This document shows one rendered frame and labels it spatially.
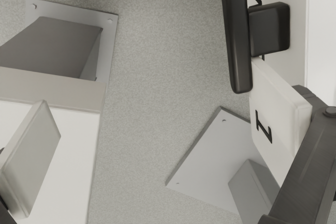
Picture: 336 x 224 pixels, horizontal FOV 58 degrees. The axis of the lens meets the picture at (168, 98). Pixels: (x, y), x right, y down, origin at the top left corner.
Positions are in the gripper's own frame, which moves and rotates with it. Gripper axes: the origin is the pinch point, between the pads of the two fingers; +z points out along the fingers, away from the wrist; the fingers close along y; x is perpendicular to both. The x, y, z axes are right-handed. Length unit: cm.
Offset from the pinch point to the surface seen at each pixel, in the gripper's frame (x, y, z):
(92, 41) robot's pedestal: -13, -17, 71
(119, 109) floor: -47, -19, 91
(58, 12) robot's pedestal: -5, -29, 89
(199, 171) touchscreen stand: -83, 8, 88
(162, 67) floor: -33, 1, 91
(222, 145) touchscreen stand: -72, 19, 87
